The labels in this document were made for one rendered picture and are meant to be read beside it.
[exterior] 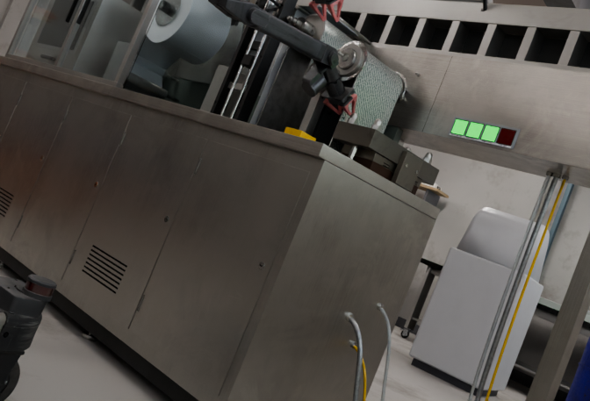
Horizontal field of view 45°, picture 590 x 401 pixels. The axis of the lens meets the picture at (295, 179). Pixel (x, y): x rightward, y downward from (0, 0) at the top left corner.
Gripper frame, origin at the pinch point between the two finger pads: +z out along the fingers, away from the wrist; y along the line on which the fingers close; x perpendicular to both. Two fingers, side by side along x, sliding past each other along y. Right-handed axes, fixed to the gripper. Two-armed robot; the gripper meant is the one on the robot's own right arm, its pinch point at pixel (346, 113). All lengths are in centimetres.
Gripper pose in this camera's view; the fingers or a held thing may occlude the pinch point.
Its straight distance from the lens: 237.9
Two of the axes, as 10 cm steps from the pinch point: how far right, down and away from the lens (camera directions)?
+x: 6.4, -6.5, 4.0
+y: 6.7, 2.3, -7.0
